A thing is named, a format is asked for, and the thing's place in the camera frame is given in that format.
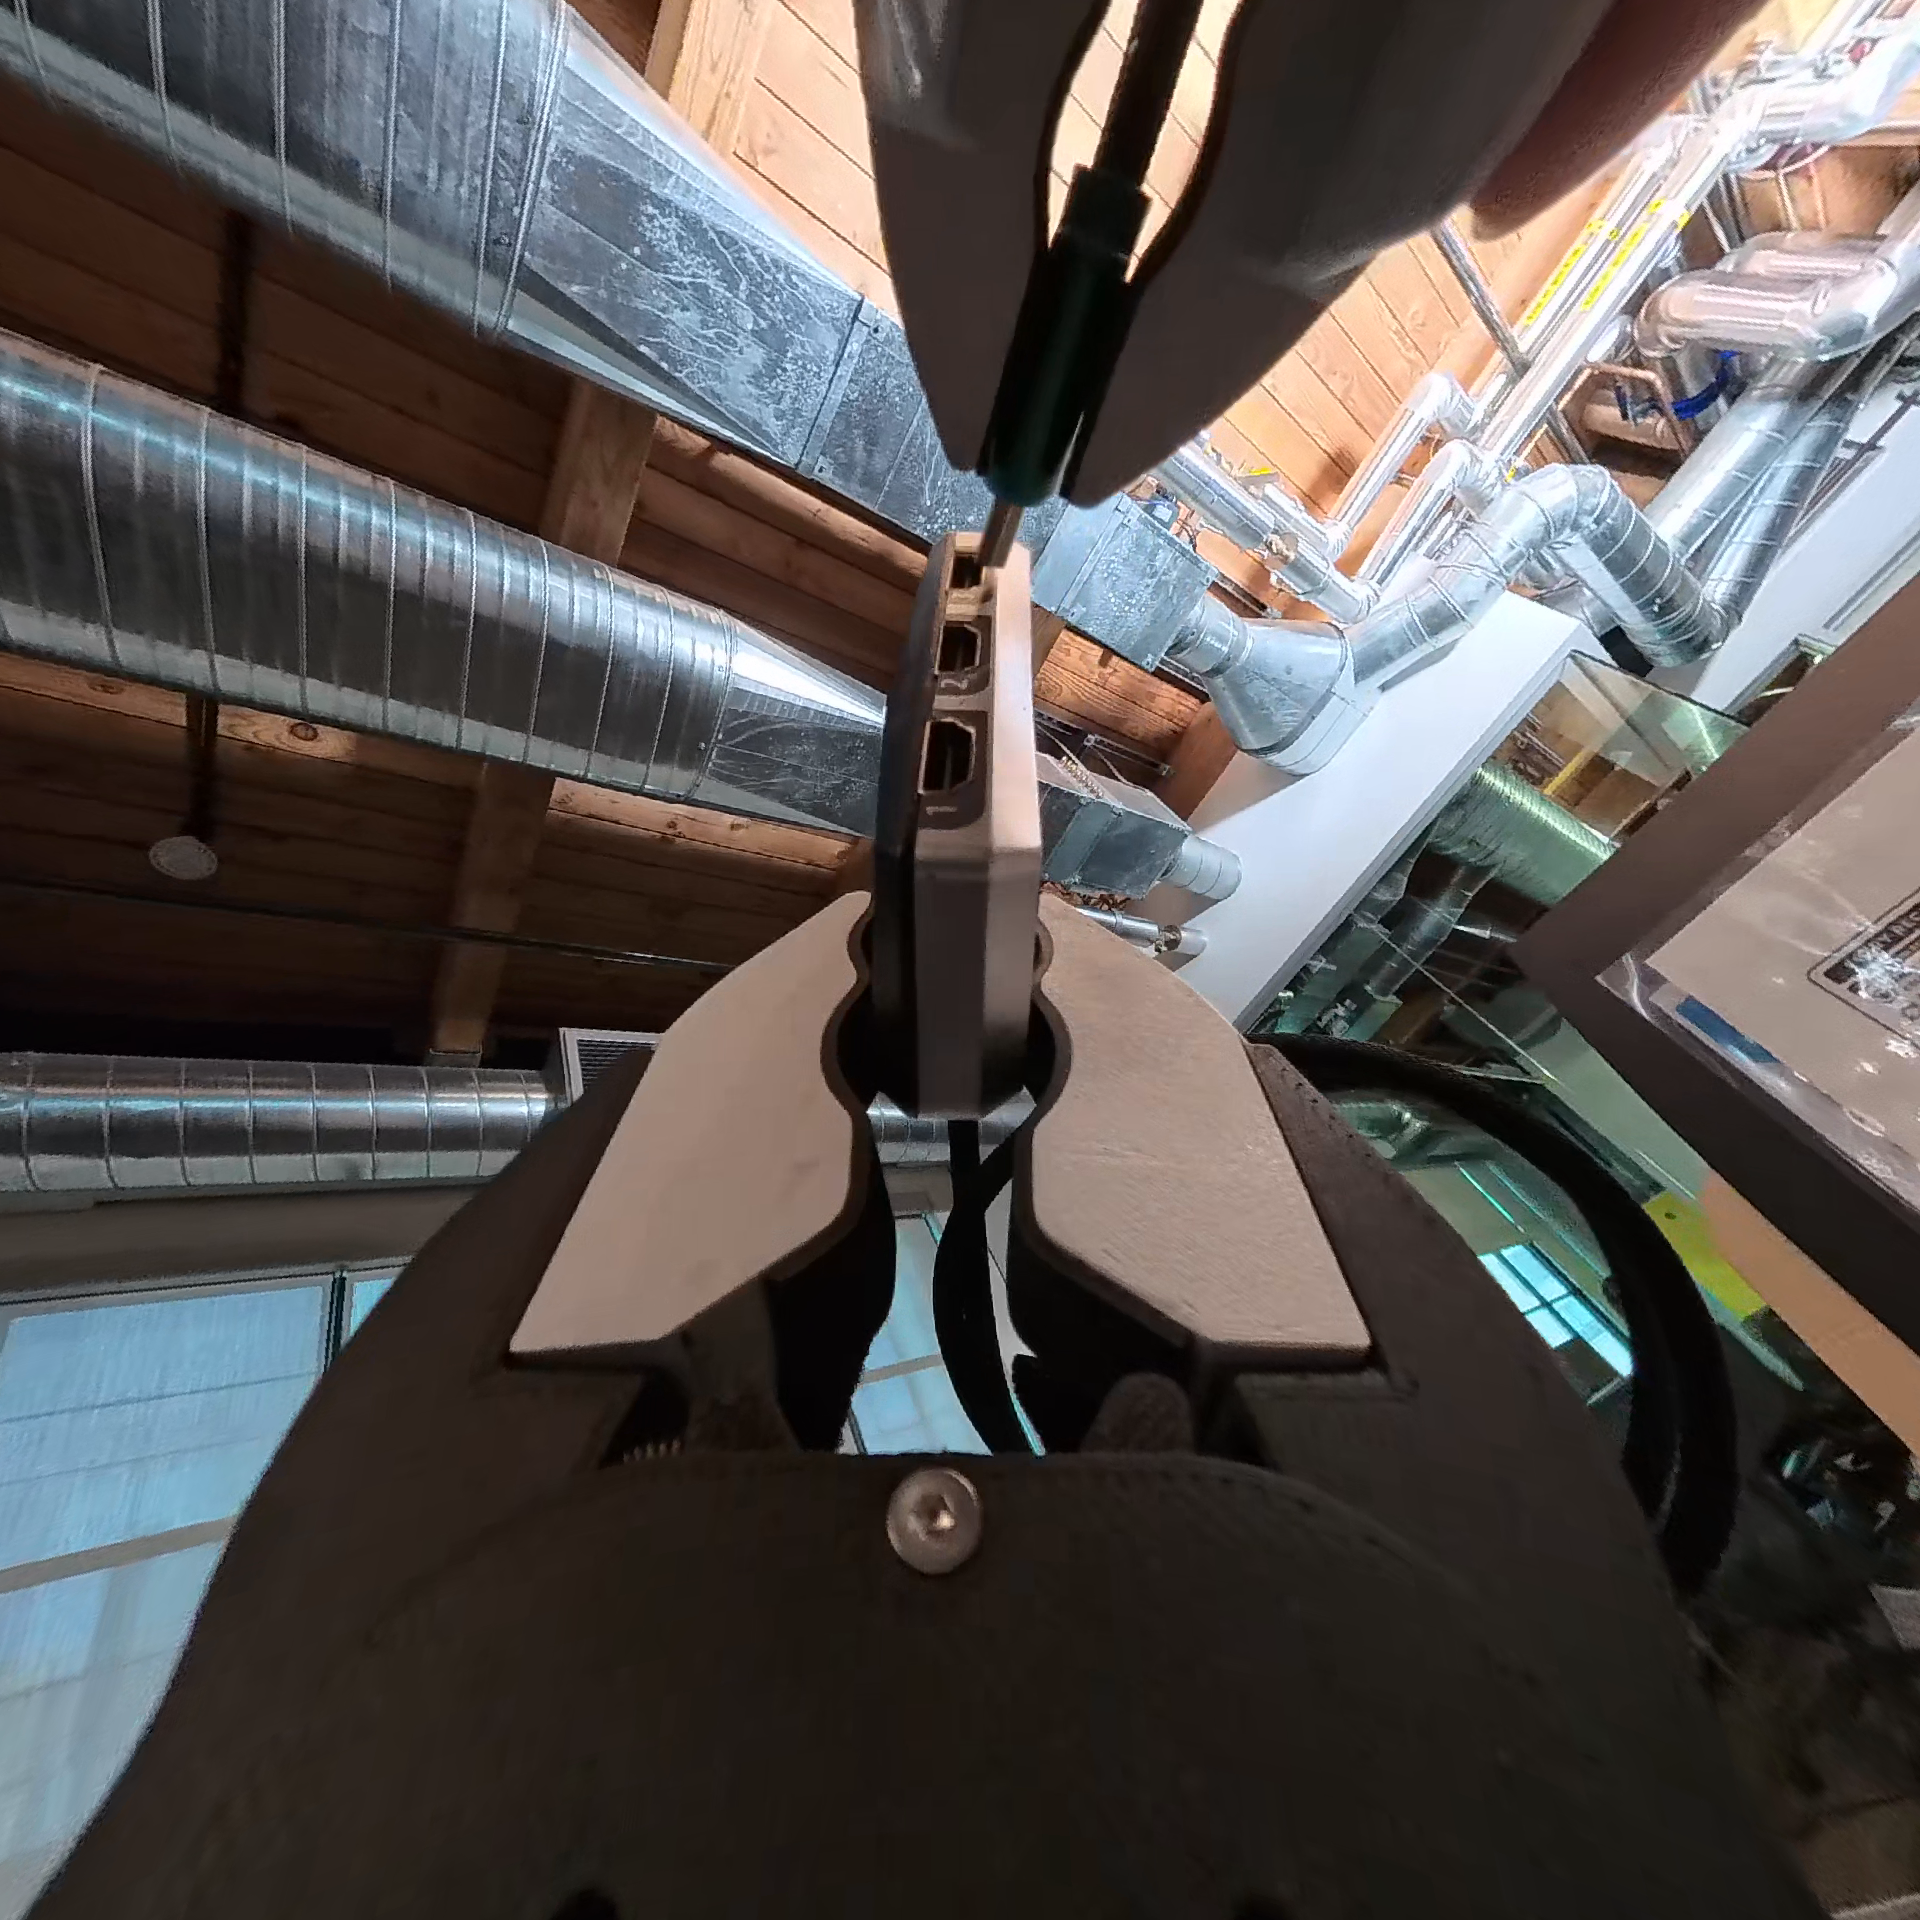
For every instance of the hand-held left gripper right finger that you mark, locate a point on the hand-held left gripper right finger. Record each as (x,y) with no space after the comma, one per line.
(1200,1185)

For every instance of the white vent grille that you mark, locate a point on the white vent grille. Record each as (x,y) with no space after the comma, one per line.
(598,1065)

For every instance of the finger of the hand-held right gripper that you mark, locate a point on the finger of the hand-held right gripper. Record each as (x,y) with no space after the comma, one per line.
(961,194)
(1289,136)

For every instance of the silver insulated pipes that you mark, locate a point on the silver insulated pipes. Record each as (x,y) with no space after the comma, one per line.
(1770,285)

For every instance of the thin spiral metal duct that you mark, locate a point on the thin spiral metal duct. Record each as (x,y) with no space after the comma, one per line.
(225,1119)

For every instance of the wooden framed sign board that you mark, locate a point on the wooden framed sign board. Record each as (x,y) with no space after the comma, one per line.
(1770,961)

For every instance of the glass window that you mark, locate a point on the glass window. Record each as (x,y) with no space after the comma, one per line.
(149,1440)

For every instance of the grey hdmi switch box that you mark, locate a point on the grey hdmi switch box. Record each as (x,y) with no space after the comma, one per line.
(968,961)

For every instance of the galvanized rectangular air duct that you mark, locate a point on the galvanized rectangular air duct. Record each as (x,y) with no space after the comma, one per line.
(376,136)

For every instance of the round ceiling detector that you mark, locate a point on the round ceiling detector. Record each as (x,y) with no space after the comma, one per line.
(182,857)

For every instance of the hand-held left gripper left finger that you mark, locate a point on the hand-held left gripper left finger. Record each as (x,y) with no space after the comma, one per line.
(705,1170)

